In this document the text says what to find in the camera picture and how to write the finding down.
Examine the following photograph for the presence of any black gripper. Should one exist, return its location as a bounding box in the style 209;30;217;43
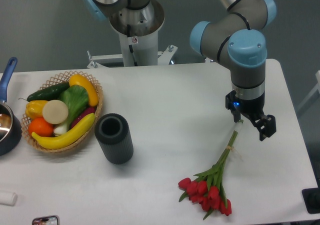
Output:
225;90;276;142

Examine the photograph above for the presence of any red tulip bouquet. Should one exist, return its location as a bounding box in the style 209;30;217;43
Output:
178;119;244;220

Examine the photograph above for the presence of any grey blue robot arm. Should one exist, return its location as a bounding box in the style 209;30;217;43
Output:
83;0;277;140

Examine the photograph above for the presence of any black device at edge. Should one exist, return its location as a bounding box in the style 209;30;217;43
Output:
301;187;320;214

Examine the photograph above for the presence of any dark grey ribbed vase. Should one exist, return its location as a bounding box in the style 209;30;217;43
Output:
94;113;134;165

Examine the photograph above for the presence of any purple eggplant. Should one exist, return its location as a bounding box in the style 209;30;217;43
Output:
70;106;96;129

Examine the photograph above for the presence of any yellow banana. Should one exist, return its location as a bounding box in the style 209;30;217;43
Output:
31;113;96;150

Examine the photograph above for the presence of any green lettuce leaf vegetable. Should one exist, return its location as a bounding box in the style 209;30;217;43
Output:
53;85;89;137

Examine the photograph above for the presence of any woven wicker basket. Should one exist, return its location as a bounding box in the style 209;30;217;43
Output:
20;70;104;153

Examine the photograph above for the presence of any beige round disc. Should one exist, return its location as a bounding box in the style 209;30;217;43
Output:
42;100;69;125

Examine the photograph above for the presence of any green cucumber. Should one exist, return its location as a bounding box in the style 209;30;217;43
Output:
19;82;70;102

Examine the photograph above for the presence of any orange fruit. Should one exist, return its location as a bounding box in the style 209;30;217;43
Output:
28;117;54;137

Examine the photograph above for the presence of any yellow bell pepper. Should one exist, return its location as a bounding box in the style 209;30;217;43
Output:
25;100;48;120

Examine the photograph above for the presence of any smartphone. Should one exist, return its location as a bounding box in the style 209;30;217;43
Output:
32;215;60;225

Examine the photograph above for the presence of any white cylindrical object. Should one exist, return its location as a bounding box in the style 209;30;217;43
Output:
0;190;18;207

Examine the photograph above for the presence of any white frame at right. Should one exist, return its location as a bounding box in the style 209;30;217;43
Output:
296;70;320;116

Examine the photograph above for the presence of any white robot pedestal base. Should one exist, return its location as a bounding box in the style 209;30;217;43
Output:
87;0;178;68

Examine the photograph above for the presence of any blue handled saucepan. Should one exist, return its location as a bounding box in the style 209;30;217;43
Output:
0;57;22;156

